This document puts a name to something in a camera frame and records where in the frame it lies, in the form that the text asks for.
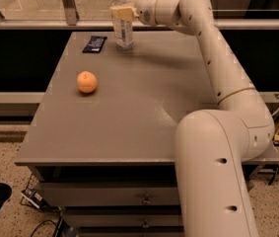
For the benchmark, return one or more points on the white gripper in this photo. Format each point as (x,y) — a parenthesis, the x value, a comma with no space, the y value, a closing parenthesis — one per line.
(144,9)

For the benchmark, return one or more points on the clear plastic water bottle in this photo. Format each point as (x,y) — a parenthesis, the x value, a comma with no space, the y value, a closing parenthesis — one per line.
(123,31)

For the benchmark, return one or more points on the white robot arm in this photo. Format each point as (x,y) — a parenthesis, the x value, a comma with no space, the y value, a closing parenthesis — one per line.
(211,145)

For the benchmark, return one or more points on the blue rxbar blueberry wrapper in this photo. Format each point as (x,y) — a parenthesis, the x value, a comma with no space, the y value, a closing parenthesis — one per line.
(95,44)

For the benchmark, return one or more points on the orange fruit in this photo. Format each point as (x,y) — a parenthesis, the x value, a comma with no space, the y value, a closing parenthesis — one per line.
(87,82)

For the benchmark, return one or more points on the metal window railing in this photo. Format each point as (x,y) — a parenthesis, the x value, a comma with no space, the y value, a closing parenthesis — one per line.
(47,22)

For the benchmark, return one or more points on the grey drawer cabinet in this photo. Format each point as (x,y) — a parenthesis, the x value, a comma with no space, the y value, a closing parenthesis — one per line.
(125,130)

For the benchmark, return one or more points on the top grey drawer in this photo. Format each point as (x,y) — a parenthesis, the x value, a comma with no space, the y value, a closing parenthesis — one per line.
(107,194)

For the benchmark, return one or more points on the grey drawer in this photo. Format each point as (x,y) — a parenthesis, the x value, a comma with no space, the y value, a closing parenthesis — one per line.
(107,194)
(123,218)

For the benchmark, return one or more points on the wire basket on floor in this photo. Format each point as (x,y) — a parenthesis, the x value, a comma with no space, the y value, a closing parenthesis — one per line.
(30,197)

